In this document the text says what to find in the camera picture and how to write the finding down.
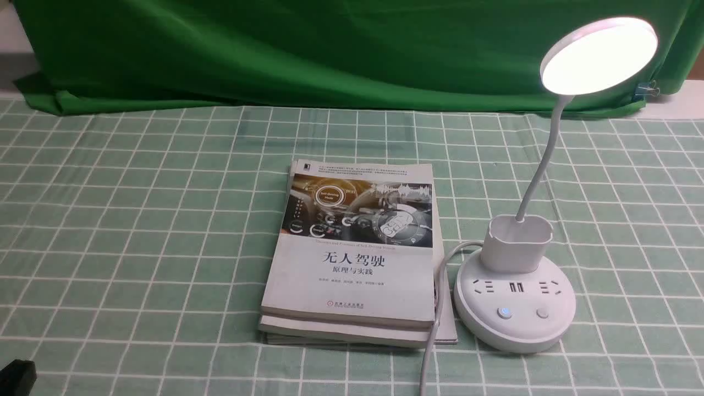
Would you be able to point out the white desk lamp with socket base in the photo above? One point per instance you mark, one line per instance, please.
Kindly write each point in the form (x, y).
(508, 293)

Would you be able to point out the green checkered tablecloth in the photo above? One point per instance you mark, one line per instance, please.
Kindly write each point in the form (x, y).
(136, 247)

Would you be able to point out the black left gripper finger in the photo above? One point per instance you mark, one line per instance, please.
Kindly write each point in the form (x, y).
(18, 377)

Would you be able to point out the green backdrop cloth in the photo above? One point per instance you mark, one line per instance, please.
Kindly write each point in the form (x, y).
(479, 56)

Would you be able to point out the blue binder clip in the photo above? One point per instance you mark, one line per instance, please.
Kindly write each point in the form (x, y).
(645, 90)

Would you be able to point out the top white self-driving book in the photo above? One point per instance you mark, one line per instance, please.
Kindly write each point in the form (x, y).
(356, 245)

